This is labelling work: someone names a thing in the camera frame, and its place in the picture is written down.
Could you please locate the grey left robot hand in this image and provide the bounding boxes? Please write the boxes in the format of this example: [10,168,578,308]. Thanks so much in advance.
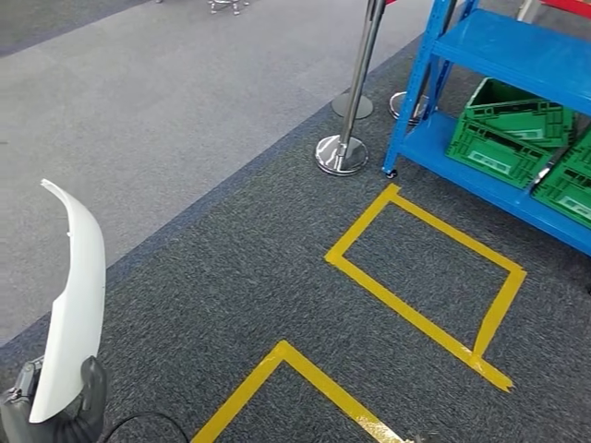
[0,356,108,443]

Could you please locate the white curved plastic part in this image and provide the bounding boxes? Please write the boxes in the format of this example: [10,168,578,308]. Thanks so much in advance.
[28,178,107,425]

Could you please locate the blue metal shelf rack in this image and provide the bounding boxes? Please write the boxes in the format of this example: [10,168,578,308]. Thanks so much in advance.
[382,0,591,258]

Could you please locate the yellow floor tape square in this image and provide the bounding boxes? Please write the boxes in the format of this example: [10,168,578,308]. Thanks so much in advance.
[190,340,408,443]
[324,183,528,394]

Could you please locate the chrome stanchion shiny base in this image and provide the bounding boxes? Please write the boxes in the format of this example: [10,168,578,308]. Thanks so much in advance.
[315,0,386,178]

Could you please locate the chrome chair base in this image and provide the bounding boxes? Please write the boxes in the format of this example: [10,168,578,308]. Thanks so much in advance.
[206,0,251,18]

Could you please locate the chrome stanchion holding belts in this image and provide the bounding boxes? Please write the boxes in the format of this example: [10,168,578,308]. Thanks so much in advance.
[388,0,459,127]

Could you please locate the long red barrier belt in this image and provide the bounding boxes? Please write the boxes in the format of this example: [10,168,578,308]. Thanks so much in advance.
[539,0,591,20]

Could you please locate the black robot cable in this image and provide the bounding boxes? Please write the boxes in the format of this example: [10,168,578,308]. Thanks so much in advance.
[99,411,191,443]

